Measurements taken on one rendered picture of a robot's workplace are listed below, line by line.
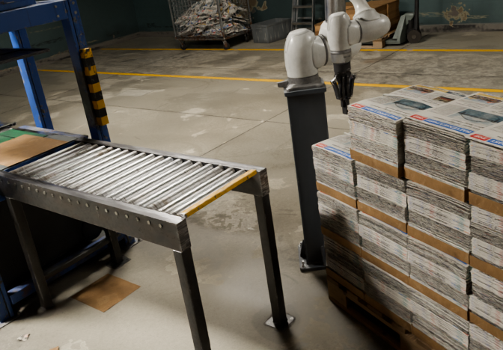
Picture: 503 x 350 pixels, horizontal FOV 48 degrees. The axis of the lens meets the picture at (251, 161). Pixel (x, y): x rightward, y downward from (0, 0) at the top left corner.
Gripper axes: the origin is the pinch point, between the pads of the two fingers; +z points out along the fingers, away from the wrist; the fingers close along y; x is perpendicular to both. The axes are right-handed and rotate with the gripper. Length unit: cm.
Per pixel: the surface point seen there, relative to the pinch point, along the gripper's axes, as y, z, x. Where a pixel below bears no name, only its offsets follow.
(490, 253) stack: -19, 27, -93
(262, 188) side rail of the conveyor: -48, 24, -1
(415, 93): 6.8, -10.1, -37.0
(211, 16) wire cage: 272, 41, 716
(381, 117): -20, -10, -47
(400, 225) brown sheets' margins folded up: -19, 33, -53
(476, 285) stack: -18, 42, -88
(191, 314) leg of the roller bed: -95, 56, -18
